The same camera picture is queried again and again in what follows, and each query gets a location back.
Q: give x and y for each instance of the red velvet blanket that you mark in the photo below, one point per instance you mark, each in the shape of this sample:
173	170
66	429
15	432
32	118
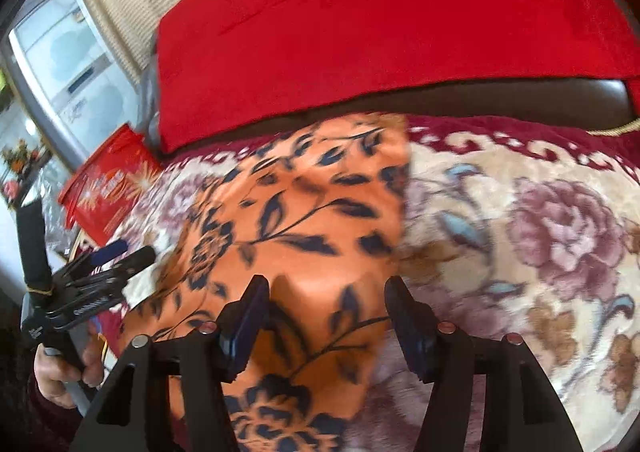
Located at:
225	64

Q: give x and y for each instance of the person's left hand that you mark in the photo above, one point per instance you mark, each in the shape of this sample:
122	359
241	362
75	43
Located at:
52	373

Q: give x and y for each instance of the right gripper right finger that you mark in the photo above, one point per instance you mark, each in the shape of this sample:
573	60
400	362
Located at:
522	411

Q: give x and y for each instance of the dark brown leather sofa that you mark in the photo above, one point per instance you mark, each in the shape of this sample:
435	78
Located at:
590	104

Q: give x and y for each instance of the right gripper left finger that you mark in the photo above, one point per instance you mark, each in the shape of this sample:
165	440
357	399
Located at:
131	412

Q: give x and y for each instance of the orange black floral garment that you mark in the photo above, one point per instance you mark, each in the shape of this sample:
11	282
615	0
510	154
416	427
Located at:
318	214

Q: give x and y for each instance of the white standing air conditioner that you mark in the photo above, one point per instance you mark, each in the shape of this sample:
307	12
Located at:
70	92

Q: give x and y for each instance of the red gift box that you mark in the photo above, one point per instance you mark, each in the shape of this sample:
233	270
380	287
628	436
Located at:
102	192

